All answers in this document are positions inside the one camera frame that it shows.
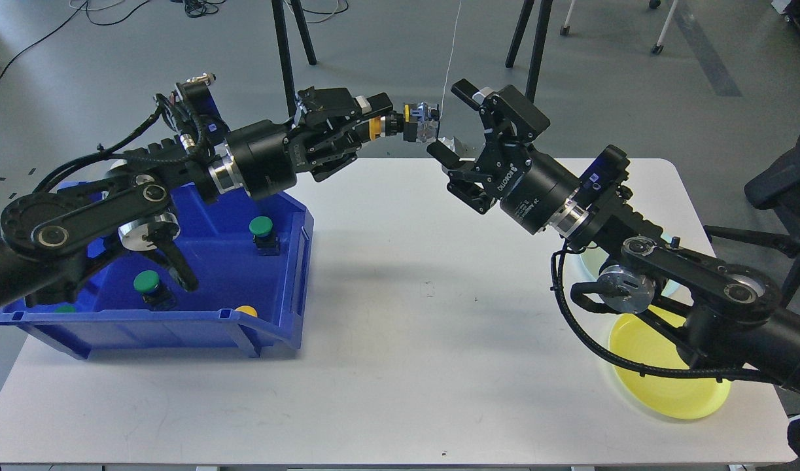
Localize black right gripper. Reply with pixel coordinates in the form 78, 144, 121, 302
427, 78, 584, 236

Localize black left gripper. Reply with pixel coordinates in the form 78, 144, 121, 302
226, 87, 406, 200

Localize yellow push button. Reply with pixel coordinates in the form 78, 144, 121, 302
387, 102, 441, 144

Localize green button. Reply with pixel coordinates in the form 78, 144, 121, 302
249, 217, 281, 256
133, 270, 177, 311
53, 304, 78, 313

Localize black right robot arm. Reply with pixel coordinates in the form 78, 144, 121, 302
427, 80, 800, 394

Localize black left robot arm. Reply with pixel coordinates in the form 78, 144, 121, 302
0, 73, 423, 307

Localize light green plate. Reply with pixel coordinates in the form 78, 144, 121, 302
579, 246, 680, 297

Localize yellow button at bin front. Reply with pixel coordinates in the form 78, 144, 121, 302
234, 305, 258, 318

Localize yellow plate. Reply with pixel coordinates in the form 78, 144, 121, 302
608, 313, 732, 420

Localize green button at bin corner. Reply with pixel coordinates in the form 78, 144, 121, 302
53, 304, 78, 313

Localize white plug on floor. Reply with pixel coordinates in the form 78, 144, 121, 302
438, 137, 469, 158

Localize black tripod left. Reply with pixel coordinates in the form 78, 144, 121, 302
271, 0, 318, 118

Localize black tripod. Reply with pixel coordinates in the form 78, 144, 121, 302
504, 0, 554, 102
271, 0, 318, 118

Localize black tripod right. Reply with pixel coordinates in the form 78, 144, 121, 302
504, 0, 554, 102

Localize blue plastic bin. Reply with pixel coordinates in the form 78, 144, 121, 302
0, 181, 314, 360

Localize black chair base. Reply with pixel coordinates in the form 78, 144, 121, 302
704, 134, 800, 307

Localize white hanging cable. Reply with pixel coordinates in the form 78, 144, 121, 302
439, 0, 462, 122

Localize black floor cables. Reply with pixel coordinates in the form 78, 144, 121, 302
0, 0, 348, 102

